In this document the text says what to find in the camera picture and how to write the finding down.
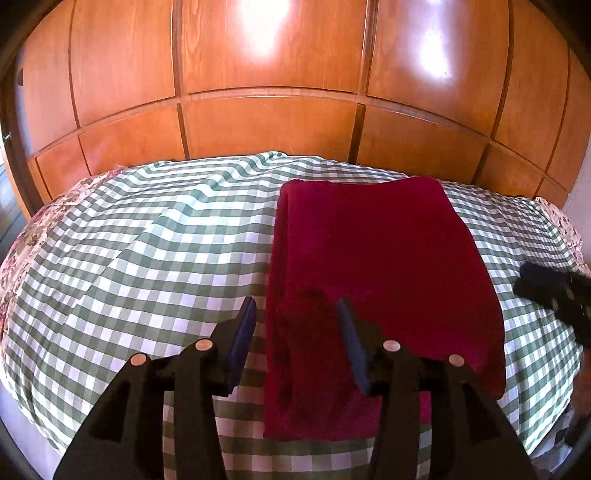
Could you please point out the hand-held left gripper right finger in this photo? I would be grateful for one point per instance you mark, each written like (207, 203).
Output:
(354, 346)

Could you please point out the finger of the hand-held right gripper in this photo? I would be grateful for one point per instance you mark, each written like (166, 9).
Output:
(538, 281)

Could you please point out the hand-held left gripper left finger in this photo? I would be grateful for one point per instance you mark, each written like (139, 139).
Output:
(240, 344)

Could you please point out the dark red embroidered sweater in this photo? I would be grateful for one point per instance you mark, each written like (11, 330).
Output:
(383, 258)

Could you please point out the person's right forearm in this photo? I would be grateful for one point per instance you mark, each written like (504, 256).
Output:
(582, 383)

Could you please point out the green white checked bed cover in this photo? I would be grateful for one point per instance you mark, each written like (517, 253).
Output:
(138, 258)

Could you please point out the floral bedspread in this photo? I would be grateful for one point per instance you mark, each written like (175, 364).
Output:
(27, 235)

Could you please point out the wooden panelled wardrobe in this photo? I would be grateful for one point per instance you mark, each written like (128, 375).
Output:
(277, 92)

